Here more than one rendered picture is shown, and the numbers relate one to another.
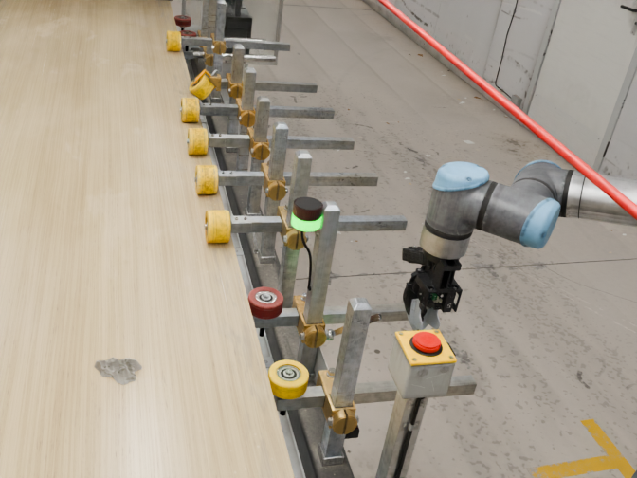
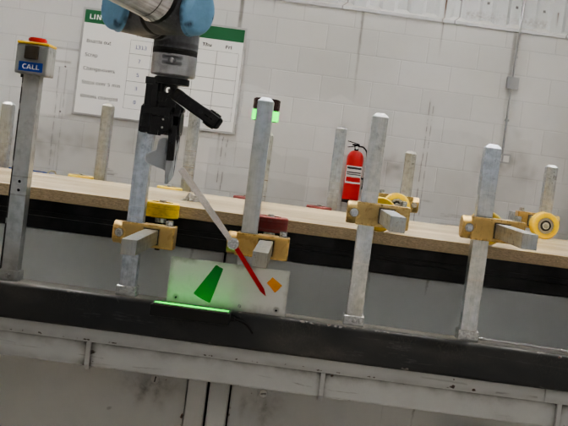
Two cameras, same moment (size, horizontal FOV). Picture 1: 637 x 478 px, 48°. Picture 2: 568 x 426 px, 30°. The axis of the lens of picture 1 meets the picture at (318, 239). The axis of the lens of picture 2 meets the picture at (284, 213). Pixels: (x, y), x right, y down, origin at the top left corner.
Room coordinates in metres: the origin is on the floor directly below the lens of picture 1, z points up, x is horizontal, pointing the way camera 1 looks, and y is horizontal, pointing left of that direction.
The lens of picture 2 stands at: (2.13, -2.17, 1.05)
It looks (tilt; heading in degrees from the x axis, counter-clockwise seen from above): 3 degrees down; 109
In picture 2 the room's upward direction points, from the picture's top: 7 degrees clockwise
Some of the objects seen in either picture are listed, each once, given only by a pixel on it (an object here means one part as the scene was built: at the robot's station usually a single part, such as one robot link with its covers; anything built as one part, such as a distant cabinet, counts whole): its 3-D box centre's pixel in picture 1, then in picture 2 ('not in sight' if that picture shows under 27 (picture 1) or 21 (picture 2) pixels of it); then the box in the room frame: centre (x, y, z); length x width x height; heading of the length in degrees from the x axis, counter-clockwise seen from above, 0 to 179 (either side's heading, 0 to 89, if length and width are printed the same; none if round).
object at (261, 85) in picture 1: (268, 85); not in sight; (2.56, 0.27, 0.95); 0.37 x 0.03 x 0.03; 108
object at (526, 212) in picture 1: (519, 213); (139, 11); (1.14, -0.35, 1.29); 0.12 x 0.12 x 0.09; 68
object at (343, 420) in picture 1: (336, 401); (144, 234); (1.08, -0.09, 0.84); 0.14 x 0.06 x 0.05; 18
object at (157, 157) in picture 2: (431, 319); (159, 160); (1.18, -0.25, 1.01); 0.06 x 0.03 x 0.09; 20
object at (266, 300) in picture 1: (263, 315); (268, 238); (1.30, 0.10, 0.85); 0.08 x 0.08 x 0.11
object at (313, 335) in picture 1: (307, 321); (258, 245); (1.32, 0.00, 0.85); 0.14 x 0.06 x 0.05; 18
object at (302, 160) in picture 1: (292, 239); (366, 222); (1.54, 0.06, 0.93); 0.04 x 0.04 x 0.48; 18
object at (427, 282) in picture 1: (437, 277); (165, 107); (1.17, -0.24, 1.11); 0.09 x 0.08 x 0.12; 20
